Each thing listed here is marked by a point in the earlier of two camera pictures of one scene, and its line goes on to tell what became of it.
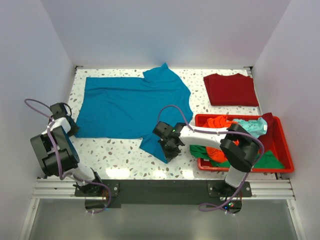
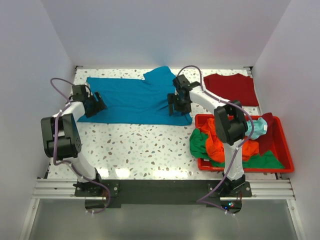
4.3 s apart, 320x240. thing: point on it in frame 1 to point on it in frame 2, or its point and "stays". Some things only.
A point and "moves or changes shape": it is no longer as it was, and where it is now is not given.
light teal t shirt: [256, 128] stays
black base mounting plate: [110, 193] stays
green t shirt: [265, 160] stays
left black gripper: [74, 131] to [101, 106]
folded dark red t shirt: [232, 90] stays
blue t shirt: [131, 107] moves or changes shape
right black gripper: [169, 156] to [172, 98]
